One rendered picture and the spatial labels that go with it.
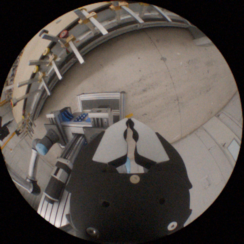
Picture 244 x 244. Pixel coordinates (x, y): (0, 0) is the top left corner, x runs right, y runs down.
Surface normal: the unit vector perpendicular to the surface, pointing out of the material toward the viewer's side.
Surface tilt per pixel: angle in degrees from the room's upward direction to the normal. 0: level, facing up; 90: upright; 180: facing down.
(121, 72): 0
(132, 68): 0
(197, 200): 90
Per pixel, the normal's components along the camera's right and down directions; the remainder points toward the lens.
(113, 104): -0.05, 0.51
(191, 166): -0.50, -0.76
